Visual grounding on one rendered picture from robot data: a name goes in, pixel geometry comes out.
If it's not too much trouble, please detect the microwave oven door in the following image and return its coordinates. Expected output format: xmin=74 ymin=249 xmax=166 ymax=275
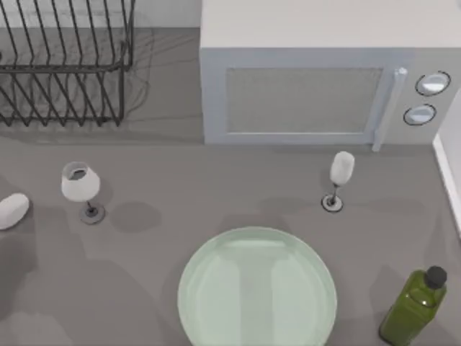
xmin=200 ymin=48 xmax=415 ymax=146

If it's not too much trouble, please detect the narrow white champagne glass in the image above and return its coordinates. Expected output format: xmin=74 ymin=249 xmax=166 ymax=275
xmin=321 ymin=151 xmax=356 ymax=211

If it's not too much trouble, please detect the pale green round plate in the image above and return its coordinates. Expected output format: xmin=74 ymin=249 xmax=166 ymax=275
xmin=176 ymin=226 xmax=339 ymax=346

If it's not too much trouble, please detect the wide white wine glass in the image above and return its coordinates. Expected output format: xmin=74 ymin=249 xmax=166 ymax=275
xmin=61 ymin=161 xmax=107 ymax=225

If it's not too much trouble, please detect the pale microwave oven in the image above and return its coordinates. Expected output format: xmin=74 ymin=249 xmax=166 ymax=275
xmin=199 ymin=0 xmax=461 ymax=152

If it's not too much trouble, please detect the round microwave knob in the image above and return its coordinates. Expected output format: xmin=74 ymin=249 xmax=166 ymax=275
xmin=415 ymin=71 xmax=452 ymax=97
xmin=403 ymin=103 xmax=438 ymax=127

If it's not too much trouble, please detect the pale grey rounded box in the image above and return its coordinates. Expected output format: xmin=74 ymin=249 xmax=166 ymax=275
xmin=0 ymin=192 xmax=30 ymax=231

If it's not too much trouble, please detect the green bottle with black cap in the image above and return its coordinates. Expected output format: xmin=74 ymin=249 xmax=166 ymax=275
xmin=378 ymin=265 xmax=448 ymax=343

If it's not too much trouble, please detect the pale microwave door handle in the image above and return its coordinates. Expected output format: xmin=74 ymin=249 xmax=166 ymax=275
xmin=372 ymin=66 xmax=408 ymax=152

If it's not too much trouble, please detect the black wire dish rack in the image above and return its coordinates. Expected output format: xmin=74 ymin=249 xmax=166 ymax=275
xmin=0 ymin=0 xmax=137 ymax=128

